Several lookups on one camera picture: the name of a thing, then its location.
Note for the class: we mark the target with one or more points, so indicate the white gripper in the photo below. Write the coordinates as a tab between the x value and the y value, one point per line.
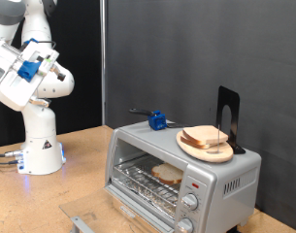
15	90

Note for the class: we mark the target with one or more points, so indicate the metal oven rack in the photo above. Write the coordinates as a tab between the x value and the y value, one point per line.
138	181

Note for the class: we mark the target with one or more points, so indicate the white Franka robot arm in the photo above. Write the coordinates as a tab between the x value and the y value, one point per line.
40	136

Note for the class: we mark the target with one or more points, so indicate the wooden crate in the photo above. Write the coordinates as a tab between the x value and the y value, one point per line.
118	211

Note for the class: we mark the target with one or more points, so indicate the round wooden board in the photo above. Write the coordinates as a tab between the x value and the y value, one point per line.
209	156

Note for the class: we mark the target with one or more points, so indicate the vertical metal pole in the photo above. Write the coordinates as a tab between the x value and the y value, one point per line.
103	64

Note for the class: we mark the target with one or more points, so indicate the metal spatula with blue block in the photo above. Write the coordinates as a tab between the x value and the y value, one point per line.
157	121

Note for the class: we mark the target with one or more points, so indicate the glass oven door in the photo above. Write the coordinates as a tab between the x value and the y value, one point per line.
128	211

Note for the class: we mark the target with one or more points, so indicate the white bread slice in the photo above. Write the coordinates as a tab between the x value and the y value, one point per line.
205	133
168	174
189	143

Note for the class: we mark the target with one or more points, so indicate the silver toaster oven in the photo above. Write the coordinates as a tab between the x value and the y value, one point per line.
147	139

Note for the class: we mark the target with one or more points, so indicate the thin metal pin on board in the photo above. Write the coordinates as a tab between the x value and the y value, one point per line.
218	142

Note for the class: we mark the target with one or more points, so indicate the red oven indicator light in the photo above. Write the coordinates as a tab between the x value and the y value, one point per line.
195	185

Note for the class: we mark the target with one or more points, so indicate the black metal bookend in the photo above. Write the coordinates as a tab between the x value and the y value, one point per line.
223	97

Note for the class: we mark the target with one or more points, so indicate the silver oven knob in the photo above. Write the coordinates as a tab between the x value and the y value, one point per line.
185	225
190	201

